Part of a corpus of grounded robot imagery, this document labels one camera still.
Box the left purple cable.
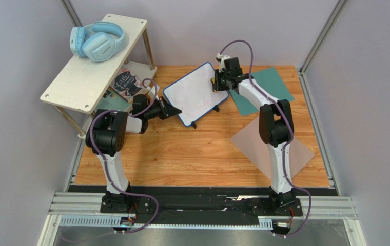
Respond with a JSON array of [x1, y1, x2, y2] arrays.
[[88, 77, 162, 236]]

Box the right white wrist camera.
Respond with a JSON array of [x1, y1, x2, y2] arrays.
[[216, 53, 230, 62]]

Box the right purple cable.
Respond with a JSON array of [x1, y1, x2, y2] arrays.
[[217, 39, 313, 238]]

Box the yellow bone-shaped eraser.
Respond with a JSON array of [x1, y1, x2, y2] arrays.
[[211, 78, 216, 92]]

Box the purple cable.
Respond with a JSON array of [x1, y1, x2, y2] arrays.
[[88, 77, 162, 236], [217, 39, 313, 238]]

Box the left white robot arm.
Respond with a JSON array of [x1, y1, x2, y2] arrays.
[[86, 94, 182, 211]]

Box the teal book under shelf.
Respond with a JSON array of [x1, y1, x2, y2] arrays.
[[95, 89, 132, 112]]

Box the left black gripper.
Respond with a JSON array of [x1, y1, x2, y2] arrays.
[[145, 97, 182, 120]]

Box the teal mat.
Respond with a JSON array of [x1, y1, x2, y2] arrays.
[[230, 67, 295, 116]]

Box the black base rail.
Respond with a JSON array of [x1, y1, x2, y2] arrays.
[[100, 186, 304, 226]]

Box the pinkish grey mat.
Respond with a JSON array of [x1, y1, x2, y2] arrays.
[[231, 117, 315, 179]]

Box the blue framed whiteboard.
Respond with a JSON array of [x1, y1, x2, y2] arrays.
[[163, 62, 229, 128]]

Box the light blue headphones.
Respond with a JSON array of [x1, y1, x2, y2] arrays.
[[69, 22, 126, 63]]

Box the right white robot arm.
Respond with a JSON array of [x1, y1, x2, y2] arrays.
[[212, 54, 295, 208]]

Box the dark floral book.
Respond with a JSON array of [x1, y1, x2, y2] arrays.
[[110, 66, 148, 103]]

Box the white two-tier shelf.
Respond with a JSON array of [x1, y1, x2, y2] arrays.
[[40, 14, 157, 139]]

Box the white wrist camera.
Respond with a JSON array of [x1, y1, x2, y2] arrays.
[[147, 86, 160, 99], [216, 53, 230, 62]]

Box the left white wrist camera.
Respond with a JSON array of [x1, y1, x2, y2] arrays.
[[147, 86, 160, 99]]

